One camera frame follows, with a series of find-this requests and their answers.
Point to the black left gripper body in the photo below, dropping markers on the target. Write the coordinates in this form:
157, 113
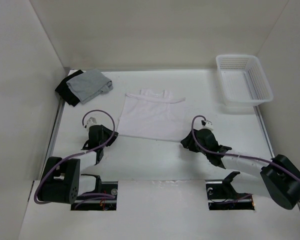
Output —
107, 137

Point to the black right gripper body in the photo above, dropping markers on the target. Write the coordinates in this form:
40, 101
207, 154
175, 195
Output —
190, 144

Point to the white tank top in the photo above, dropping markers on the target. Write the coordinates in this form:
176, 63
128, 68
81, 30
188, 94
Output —
153, 116

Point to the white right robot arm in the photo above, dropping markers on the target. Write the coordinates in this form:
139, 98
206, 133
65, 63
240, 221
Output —
279, 177

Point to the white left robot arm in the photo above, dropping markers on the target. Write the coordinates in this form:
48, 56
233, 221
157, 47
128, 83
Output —
63, 181

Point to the grey folded tank top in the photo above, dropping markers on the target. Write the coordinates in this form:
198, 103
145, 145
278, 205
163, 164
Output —
90, 84

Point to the black folded tank top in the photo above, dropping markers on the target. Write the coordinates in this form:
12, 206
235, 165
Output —
64, 91

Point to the white plastic basket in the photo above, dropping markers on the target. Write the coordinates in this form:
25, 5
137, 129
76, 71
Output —
242, 80

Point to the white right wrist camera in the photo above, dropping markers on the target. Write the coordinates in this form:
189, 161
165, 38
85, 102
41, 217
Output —
206, 124

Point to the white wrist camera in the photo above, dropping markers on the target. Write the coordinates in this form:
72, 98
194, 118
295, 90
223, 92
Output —
206, 124
90, 122

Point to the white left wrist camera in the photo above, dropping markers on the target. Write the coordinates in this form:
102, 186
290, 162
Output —
90, 122

